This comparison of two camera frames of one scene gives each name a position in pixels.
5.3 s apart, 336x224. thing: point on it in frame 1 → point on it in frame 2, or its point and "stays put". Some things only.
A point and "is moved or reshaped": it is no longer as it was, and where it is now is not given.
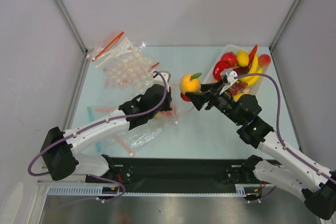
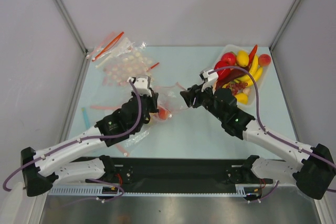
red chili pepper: (252, 55) stays put
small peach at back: (264, 60) stays put
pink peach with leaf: (184, 97) is moved or reshaped
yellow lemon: (242, 58) stays put
